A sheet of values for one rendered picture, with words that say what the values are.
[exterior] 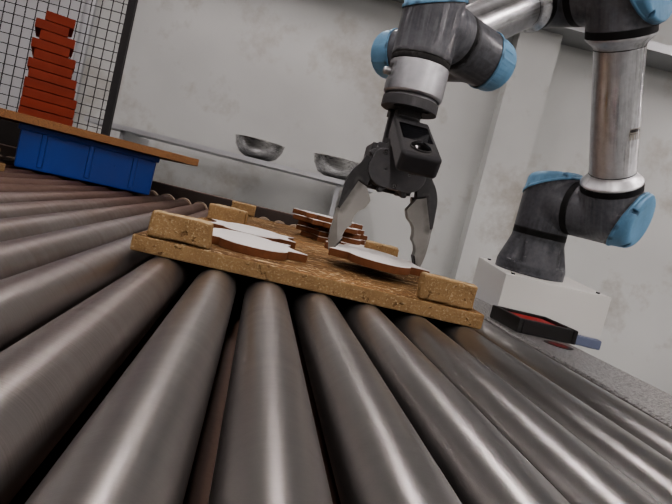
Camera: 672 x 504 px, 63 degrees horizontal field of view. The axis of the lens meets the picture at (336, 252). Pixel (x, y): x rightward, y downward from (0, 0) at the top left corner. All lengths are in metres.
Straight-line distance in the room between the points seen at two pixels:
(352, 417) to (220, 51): 4.17
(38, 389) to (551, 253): 1.13
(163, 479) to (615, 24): 1.01
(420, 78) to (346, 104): 3.53
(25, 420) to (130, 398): 0.03
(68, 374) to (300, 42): 4.13
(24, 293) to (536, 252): 1.06
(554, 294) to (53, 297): 1.01
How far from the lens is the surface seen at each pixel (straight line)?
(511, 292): 1.18
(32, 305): 0.34
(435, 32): 0.71
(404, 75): 0.69
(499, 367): 0.46
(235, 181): 4.20
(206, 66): 4.36
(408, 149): 0.60
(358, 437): 0.24
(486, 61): 0.78
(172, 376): 0.24
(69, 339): 0.27
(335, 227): 0.67
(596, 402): 0.44
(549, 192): 1.25
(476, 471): 0.25
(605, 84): 1.13
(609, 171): 1.17
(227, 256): 0.53
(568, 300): 1.23
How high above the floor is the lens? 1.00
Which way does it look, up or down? 4 degrees down
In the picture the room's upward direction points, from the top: 14 degrees clockwise
